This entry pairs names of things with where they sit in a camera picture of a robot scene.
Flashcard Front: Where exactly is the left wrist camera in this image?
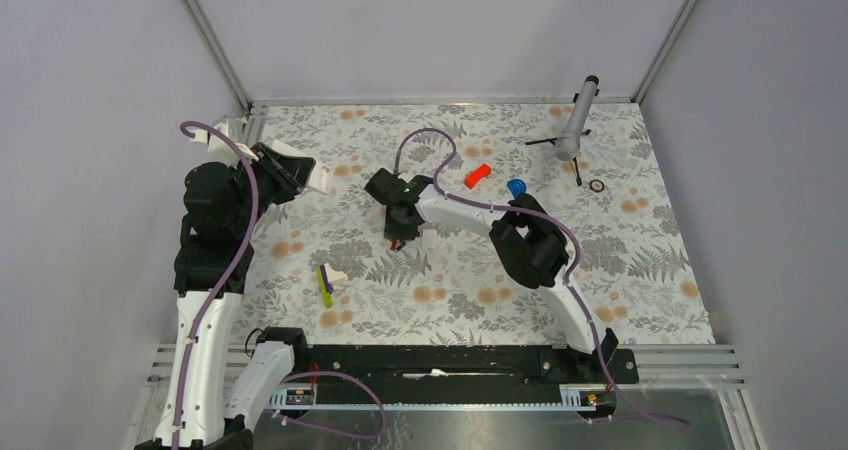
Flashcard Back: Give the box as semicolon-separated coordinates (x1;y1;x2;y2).
190;116;259;167

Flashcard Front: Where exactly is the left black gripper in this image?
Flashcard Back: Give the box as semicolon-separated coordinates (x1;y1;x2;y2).
230;141;315;234

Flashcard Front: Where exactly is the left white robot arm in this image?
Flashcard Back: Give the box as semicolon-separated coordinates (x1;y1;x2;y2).
140;141;328;449

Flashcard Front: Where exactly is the white remote control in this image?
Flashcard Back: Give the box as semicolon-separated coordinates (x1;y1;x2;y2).
305;162;333;195

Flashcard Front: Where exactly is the orange cylinder block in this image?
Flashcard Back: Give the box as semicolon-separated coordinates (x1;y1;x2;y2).
463;164;492;189

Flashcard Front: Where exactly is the purple green block stack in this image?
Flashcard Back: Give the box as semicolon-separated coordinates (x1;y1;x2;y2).
315;264;349;309

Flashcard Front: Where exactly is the grey microphone on stand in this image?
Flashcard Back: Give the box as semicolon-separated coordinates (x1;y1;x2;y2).
525;75;599;187

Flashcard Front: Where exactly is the white battery cover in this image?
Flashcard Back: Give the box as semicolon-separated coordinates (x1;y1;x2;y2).
421;229;438;249

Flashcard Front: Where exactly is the blue bottle cap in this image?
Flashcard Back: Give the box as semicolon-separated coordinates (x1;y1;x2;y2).
506;179;527;198

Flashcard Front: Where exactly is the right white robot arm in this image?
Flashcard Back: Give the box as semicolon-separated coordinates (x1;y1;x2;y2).
364;169;618;382

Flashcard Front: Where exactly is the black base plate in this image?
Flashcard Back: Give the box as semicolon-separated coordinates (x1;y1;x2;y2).
270;345;640;410

